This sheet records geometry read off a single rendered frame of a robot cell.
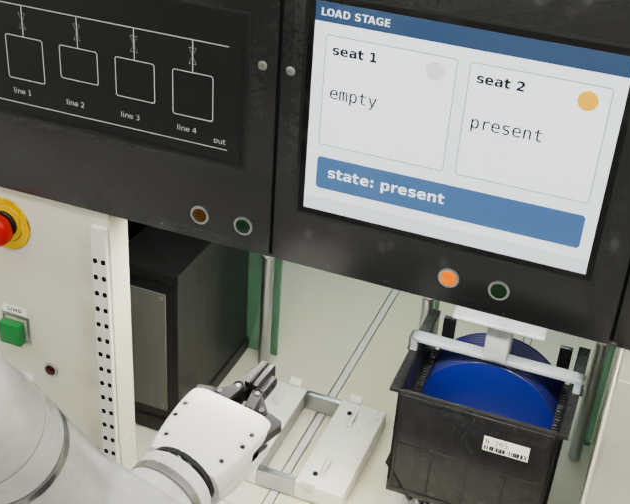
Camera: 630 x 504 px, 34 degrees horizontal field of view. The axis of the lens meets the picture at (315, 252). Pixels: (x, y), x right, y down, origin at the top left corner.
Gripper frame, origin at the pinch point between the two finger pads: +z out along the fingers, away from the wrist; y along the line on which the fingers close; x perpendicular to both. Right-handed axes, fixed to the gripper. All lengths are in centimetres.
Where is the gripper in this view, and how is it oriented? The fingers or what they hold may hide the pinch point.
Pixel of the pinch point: (260, 382)
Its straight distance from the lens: 115.1
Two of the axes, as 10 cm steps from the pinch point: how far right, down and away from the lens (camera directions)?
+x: 0.5, -7.7, -6.4
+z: 4.9, -5.4, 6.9
